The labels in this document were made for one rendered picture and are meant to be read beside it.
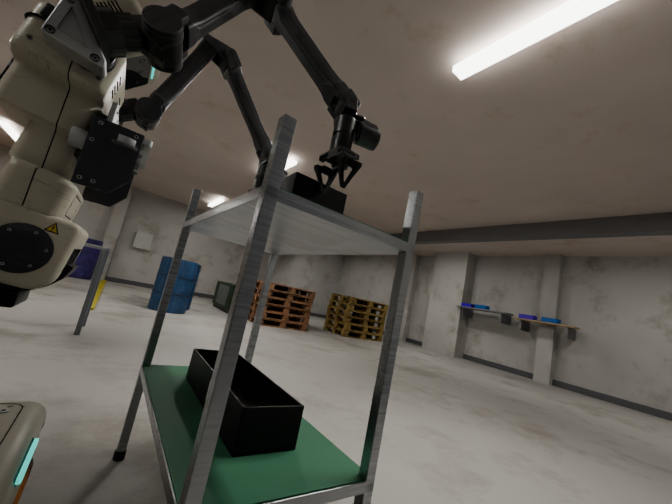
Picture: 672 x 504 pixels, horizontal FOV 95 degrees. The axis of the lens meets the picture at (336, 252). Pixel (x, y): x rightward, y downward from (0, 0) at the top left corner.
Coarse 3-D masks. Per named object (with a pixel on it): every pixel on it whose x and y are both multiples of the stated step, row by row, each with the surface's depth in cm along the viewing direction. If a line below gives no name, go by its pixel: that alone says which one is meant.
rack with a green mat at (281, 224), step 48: (288, 144) 63; (192, 192) 134; (288, 192) 63; (240, 240) 132; (288, 240) 105; (336, 240) 88; (384, 240) 78; (240, 288) 57; (240, 336) 57; (384, 336) 81; (144, 384) 107; (384, 384) 78; (192, 432) 79; (192, 480) 52; (240, 480) 64; (288, 480) 68; (336, 480) 72
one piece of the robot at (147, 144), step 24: (96, 120) 69; (72, 144) 69; (96, 144) 69; (120, 144) 71; (144, 144) 75; (96, 168) 69; (120, 168) 72; (144, 168) 94; (96, 192) 89; (120, 192) 93
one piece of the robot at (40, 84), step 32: (32, 32) 63; (32, 64) 66; (64, 64) 66; (0, 96) 64; (32, 96) 67; (64, 96) 70; (96, 96) 71; (32, 128) 68; (64, 128) 70; (32, 160) 68; (64, 160) 71; (0, 192) 62; (32, 192) 64; (64, 192) 68; (0, 224) 62; (32, 224) 64; (64, 224) 67; (0, 256) 62; (32, 256) 64; (64, 256) 67; (32, 288) 65
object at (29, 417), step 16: (0, 416) 81; (16, 416) 82; (32, 416) 85; (0, 432) 74; (16, 432) 76; (32, 432) 80; (0, 448) 69; (16, 448) 71; (32, 448) 75; (0, 464) 64; (16, 464) 67; (32, 464) 92; (0, 480) 61; (16, 480) 64; (0, 496) 58; (16, 496) 78
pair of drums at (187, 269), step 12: (168, 264) 515; (180, 264) 519; (192, 264) 534; (156, 276) 524; (180, 276) 519; (192, 276) 538; (156, 288) 512; (180, 288) 519; (192, 288) 595; (156, 300) 506; (180, 300) 521; (168, 312) 509; (180, 312) 524
